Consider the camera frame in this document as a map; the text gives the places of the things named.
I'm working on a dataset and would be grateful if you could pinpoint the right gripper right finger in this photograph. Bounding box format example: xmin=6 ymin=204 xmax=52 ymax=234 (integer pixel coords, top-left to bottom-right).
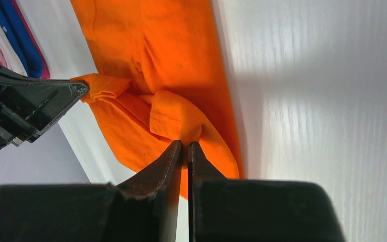
xmin=187 ymin=142 xmax=345 ymax=241

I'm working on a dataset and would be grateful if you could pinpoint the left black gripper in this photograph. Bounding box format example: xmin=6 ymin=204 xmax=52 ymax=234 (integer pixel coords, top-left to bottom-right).
xmin=0 ymin=65 xmax=89 ymax=150

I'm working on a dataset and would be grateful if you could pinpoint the orange t shirt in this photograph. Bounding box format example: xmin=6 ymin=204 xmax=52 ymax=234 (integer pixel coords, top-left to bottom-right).
xmin=72 ymin=1 xmax=244 ymax=178

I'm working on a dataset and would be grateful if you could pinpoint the blue white folded t shirt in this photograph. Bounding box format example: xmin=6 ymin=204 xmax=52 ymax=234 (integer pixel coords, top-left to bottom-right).
xmin=0 ymin=1 xmax=43 ymax=78

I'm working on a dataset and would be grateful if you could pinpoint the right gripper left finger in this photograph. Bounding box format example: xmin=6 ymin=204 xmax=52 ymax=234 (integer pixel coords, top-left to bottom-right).
xmin=0 ymin=140 xmax=183 ymax=241

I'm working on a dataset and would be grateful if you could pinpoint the magenta folded t shirt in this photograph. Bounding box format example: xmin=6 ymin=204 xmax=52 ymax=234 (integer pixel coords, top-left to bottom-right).
xmin=11 ymin=0 xmax=50 ymax=79

